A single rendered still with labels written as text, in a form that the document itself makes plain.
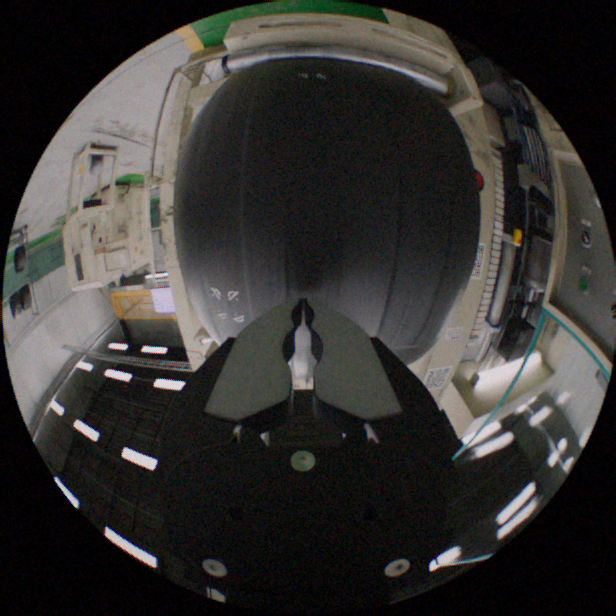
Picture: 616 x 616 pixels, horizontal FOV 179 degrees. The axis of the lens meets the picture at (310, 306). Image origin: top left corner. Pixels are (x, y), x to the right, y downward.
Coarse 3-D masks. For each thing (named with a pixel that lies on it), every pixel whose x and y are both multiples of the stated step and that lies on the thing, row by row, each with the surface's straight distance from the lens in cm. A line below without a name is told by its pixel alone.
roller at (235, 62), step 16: (256, 48) 38; (272, 48) 37; (288, 48) 36; (304, 48) 36; (320, 48) 36; (336, 48) 36; (352, 48) 38; (224, 64) 37; (240, 64) 37; (256, 64) 37; (368, 64) 37; (384, 64) 37; (400, 64) 38; (416, 80) 39; (432, 80) 40; (448, 80) 42
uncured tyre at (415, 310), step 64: (320, 64) 24; (192, 128) 21; (256, 128) 15; (320, 128) 14; (384, 128) 16; (448, 128) 20; (192, 192) 16; (256, 192) 13; (320, 192) 13; (384, 192) 14; (448, 192) 16; (192, 256) 16; (256, 256) 14; (320, 256) 13; (384, 256) 14; (448, 256) 16; (384, 320) 17; (448, 320) 21
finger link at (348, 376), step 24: (312, 312) 11; (336, 312) 11; (312, 336) 10; (336, 336) 9; (360, 336) 9; (336, 360) 8; (360, 360) 8; (336, 384) 8; (360, 384) 8; (384, 384) 8; (336, 408) 7; (360, 408) 7; (384, 408) 7
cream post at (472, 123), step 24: (408, 24) 75; (432, 24) 85; (456, 120) 48; (480, 120) 55; (480, 144) 51; (480, 168) 48; (480, 192) 46; (480, 240) 46; (480, 288) 50; (456, 312) 47; (432, 360) 51; (456, 360) 56
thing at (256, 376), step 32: (256, 320) 10; (288, 320) 10; (256, 352) 9; (288, 352) 10; (224, 384) 8; (256, 384) 8; (288, 384) 7; (224, 416) 7; (256, 416) 7; (288, 416) 8
